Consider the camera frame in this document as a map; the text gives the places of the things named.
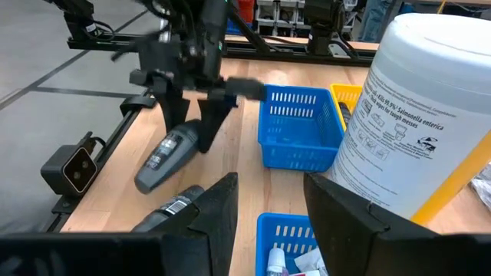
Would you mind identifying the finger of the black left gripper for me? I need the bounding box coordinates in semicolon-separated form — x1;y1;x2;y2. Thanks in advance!
157;87;192;134
196;95;238;154

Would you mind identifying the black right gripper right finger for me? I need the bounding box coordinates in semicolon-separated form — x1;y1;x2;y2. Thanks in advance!
302;172;419;276

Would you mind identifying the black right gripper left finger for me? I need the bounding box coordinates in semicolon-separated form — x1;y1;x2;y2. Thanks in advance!
152;171;240;276

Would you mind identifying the gray body wash bottle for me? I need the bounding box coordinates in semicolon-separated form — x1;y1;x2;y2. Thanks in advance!
133;118;203;196
131;184;207;234

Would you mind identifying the blue plastic slotted basket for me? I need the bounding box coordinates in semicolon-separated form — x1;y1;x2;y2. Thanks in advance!
256;84;345;173
255;212;329;276

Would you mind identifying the black background robot station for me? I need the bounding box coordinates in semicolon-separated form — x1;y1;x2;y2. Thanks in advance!
41;0;118;44

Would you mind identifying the background shelving with red bins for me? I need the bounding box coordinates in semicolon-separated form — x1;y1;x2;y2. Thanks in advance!
226;0;308;35

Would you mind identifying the yellow plastic slotted basket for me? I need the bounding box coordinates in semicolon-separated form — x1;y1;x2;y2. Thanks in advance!
329;83;364;133

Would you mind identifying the white wipes canister yellow label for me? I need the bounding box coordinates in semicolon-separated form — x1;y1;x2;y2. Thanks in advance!
328;12;491;226

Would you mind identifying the person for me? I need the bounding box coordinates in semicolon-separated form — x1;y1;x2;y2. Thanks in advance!
358;0;394;43

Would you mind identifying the black frame clamp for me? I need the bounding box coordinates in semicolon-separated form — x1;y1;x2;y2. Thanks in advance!
118;94;158;117

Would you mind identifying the black aluminium table frame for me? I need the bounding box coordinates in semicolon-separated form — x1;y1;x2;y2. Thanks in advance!
44;22;381;234

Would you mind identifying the black table-level camera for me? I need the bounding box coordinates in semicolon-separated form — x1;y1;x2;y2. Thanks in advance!
39;131;100;197

